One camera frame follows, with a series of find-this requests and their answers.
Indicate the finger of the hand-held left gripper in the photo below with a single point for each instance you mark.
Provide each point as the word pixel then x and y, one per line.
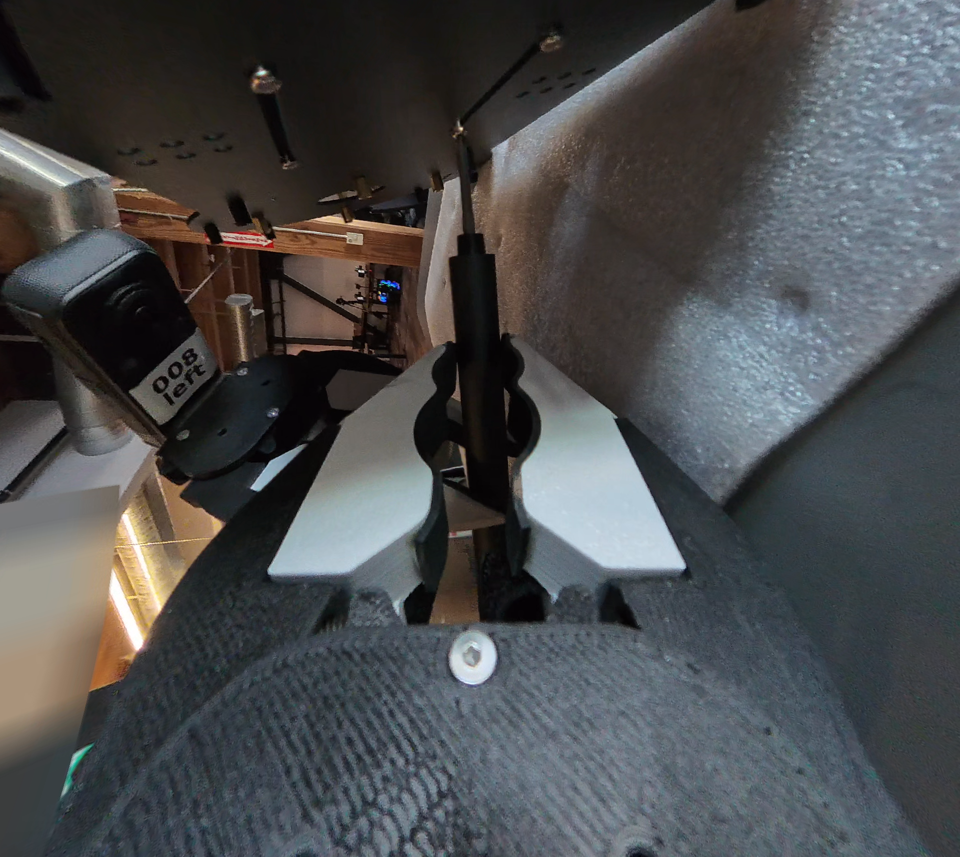
pixel 356 388
pixel 279 468

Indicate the dark grey desk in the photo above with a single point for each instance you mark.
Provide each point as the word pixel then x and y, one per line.
pixel 862 534

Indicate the red and white sign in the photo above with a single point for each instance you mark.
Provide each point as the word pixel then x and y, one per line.
pixel 240 240

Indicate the blue toy robot arm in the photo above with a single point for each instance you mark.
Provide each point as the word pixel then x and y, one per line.
pixel 375 9

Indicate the black pen-shaped screwdriver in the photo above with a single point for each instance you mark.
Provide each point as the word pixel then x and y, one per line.
pixel 476 347

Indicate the white foam sheet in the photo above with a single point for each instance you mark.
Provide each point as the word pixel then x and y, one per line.
pixel 712 234

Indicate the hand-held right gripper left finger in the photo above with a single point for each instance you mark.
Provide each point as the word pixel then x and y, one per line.
pixel 352 497

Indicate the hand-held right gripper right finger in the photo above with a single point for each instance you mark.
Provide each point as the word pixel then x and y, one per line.
pixel 592 497

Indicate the silver air duct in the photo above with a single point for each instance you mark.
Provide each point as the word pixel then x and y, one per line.
pixel 82 204

